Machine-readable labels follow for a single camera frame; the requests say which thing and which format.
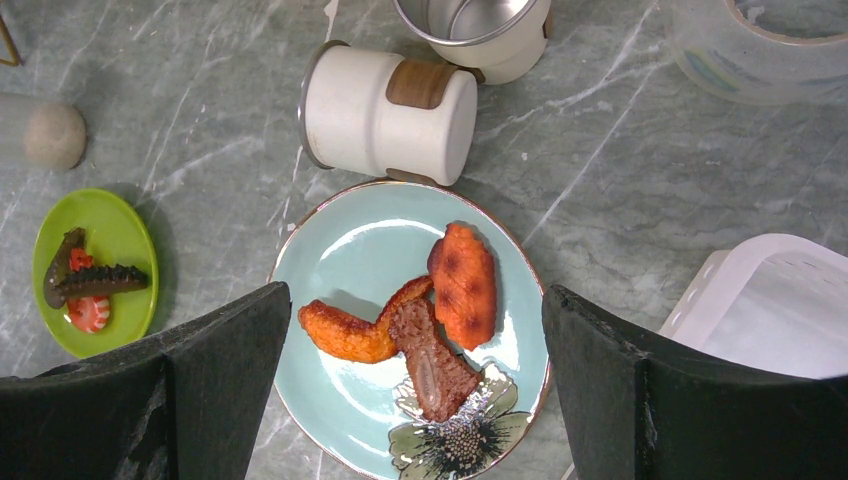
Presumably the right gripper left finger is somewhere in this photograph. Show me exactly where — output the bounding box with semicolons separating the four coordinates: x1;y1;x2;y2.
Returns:
1;281;291;479

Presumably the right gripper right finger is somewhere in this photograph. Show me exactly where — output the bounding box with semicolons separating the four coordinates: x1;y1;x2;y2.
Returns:
542;284;847;479

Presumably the white plastic basket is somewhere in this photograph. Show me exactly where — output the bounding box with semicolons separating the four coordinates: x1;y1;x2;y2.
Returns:
659;233;847;379

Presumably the cream lid shaker jar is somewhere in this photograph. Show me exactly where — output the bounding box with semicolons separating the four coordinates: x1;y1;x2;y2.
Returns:
1;92;87;171

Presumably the white mug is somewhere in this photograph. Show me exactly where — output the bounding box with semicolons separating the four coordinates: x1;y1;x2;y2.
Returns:
297;40;478;186

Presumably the dark sea cucumber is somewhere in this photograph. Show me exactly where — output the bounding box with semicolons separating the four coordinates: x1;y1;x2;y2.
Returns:
52;264;149;299

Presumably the green plate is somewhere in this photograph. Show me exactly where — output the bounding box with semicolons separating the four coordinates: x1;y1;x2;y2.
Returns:
31;188;160;358

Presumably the orange chicken wing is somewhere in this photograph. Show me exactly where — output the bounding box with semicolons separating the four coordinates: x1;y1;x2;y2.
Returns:
298;275;433;364

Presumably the brown meat rib piece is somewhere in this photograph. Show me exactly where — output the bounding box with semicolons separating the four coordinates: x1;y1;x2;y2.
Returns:
388;298;482;423

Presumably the orange fried piece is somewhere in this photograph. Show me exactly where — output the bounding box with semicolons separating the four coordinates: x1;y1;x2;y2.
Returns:
427;223;497;350

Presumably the light blue flower plate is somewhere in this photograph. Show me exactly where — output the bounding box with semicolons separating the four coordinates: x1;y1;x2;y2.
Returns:
272;180;551;479

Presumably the upright steel lined mug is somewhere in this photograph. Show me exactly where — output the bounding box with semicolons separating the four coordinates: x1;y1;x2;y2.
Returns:
394;0;552;85

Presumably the yellow wire basket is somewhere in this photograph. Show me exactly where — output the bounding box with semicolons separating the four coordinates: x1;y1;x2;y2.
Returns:
0;17;22;67

